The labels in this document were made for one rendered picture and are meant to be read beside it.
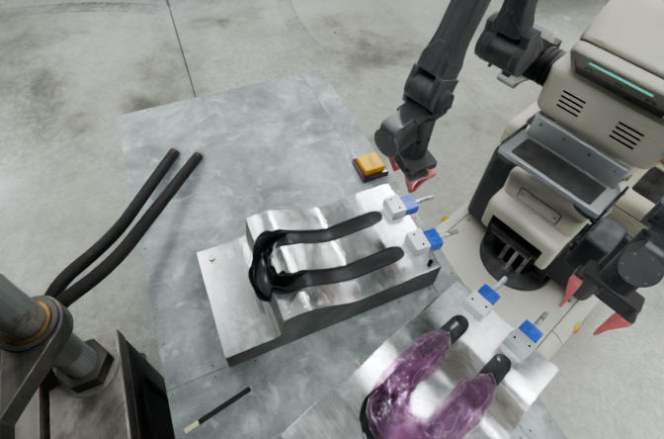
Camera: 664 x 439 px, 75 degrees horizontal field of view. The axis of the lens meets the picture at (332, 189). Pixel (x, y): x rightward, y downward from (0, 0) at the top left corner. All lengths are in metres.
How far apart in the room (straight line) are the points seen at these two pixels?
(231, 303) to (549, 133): 0.80
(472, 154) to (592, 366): 1.17
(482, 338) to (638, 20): 0.66
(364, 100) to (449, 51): 2.00
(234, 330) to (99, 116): 2.12
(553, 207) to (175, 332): 0.96
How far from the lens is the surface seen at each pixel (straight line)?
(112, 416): 1.06
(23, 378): 0.86
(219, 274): 1.02
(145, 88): 2.99
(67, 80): 3.24
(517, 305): 1.76
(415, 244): 1.00
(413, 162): 0.89
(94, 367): 1.05
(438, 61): 0.77
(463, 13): 0.76
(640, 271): 0.79
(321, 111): 1.44
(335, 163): 1.27
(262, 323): 0.96
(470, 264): 1.77
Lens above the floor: 1.75
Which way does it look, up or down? 52 degrees down
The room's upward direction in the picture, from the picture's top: 3 degrees clockwise
